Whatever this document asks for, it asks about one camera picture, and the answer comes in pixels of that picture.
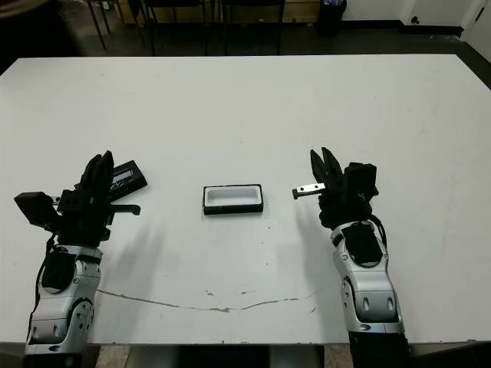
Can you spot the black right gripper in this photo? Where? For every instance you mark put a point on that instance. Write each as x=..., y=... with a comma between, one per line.
x=345, y=207

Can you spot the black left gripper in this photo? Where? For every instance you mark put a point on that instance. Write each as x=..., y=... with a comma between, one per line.
x=82, y=218

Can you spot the black box lid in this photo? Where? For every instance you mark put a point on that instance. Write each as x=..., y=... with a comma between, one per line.
x=132, y=178

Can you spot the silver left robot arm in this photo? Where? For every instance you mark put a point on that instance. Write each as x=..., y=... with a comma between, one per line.
x=61, y=306

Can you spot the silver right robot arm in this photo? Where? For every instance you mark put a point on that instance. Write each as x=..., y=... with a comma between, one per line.
x=372, y=291

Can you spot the black box base white insert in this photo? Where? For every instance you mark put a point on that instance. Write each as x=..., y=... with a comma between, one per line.
x=234, y=196

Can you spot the black metal chair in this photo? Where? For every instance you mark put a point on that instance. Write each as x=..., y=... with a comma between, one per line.
x=253, y=2
x=176, y=2
x=96, y=23

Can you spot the black trash bin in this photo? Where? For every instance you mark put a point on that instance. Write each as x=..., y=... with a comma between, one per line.
x=331, y=19

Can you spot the light wooden cabinet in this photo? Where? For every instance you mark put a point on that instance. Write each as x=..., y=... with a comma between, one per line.
x=303, y=13

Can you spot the white door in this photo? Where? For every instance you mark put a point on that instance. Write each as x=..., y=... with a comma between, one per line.
x=477, y=19

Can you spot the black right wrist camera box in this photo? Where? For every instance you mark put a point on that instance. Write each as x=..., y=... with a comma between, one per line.
x=362, y=178

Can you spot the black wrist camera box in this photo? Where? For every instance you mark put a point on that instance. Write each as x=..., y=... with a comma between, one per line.
x=34, y=207
x=362, y=178

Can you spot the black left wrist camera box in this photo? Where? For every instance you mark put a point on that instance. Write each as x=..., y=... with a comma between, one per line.
x=34, y=207

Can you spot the black round wall fixture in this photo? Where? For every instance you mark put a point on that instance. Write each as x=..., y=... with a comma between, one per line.
x=414, y=20

